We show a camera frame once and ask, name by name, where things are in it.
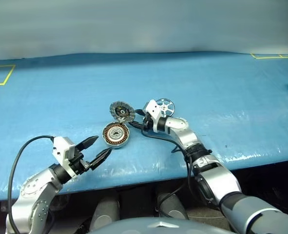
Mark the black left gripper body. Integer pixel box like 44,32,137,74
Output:
70,146,92,176

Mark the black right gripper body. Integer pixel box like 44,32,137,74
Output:
141,113,156,134

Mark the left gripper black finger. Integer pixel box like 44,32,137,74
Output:
88,147,113,171
76,136,99,153

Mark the round silver hinged lid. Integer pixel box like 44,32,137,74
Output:
108,100,135,123

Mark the silver spoked rotor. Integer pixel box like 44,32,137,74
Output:
155,97,176,117

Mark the blue plastic table cover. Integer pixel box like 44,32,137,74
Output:
0,52,288,203

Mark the grey rounded cylinder shape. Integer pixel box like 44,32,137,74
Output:
156,193,189,220
89,195,121,232

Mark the grey robot torso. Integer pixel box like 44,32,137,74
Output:
87,216,230,234

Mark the yellow tape square outline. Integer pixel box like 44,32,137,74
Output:
0,64,16,87

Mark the yellow tape strip outline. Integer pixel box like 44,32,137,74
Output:
250,53,288,59

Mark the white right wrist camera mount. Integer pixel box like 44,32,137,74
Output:
143,99,168,134

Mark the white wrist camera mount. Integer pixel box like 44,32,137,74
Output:
143,99,168,134
52,136,77,177

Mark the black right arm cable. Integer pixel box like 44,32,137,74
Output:
140,117,195,217

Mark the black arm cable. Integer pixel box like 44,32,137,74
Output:
8,135,56,234
140,117,195,217

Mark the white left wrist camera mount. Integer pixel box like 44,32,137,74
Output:
52,136,77,177

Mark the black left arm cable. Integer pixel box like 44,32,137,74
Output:
8,135,56,234

